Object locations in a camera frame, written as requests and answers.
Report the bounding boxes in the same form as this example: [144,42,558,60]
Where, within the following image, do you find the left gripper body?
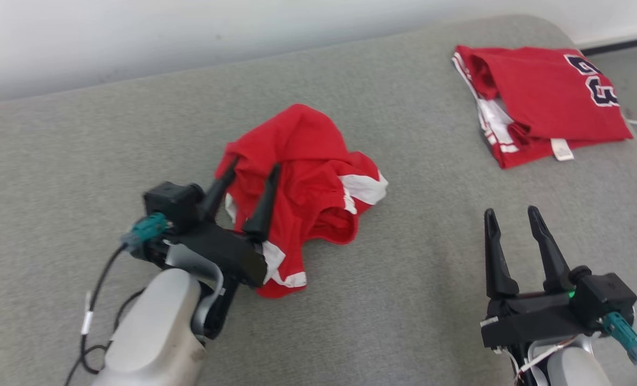
[163,217,269,340]

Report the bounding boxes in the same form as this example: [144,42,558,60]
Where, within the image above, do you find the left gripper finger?
[242,164,282,243]
[199,155,240,221]

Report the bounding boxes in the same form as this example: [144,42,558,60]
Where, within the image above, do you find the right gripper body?
[479,288,588,350]

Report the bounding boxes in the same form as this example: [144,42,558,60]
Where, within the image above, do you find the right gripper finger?
[484,208,520,300]
[528,205,572,293]

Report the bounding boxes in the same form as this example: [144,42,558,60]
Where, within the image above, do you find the red shorts white stripes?
[214,103,389,299]

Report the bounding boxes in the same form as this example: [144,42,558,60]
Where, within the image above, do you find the red t-shirt white sleeves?
[451,44,634,169]

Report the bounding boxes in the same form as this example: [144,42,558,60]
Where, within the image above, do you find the grey flat ribbon cable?
[164,244,227,337]

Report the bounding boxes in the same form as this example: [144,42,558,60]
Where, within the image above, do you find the thin white red wires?
[493,343,571,386]

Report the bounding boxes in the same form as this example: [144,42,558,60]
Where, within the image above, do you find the wall baseboard strip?
[573,24,637,56]

